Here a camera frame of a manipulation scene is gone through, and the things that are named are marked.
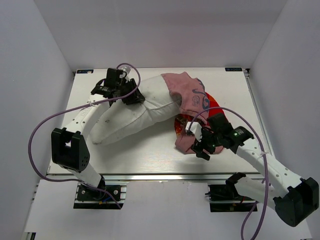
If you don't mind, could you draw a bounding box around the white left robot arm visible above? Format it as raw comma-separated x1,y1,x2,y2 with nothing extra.
51,63,145,200

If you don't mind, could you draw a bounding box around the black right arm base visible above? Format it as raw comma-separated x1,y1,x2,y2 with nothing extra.
204,184,255,213

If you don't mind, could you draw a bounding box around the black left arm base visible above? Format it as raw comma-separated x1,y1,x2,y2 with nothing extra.
73,181,127,210

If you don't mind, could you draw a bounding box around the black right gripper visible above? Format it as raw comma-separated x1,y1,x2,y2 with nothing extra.
190,125,222,161

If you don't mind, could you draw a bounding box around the blue left table label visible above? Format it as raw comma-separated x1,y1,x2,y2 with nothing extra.
76,69,94,74

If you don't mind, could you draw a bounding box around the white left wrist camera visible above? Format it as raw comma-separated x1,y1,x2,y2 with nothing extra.
117,63,132,78

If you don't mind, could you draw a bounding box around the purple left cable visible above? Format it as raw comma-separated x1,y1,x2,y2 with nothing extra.
27,62,142,210

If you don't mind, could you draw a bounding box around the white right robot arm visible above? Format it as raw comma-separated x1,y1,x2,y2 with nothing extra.
185,113,320,227

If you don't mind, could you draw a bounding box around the red patterned pillowcase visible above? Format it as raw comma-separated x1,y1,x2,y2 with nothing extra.
161,72,224,154

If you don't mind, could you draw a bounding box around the white pillow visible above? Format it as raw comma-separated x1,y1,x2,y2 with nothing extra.
90,75,182,145

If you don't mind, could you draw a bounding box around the blue table label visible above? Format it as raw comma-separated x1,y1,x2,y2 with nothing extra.
76,69,94,74
224,67,243,72

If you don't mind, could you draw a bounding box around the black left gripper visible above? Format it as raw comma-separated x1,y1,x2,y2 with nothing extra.
115,78,145,105

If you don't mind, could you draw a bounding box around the aluminium table edge rail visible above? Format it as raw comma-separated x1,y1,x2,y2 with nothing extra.
47,171,268,183

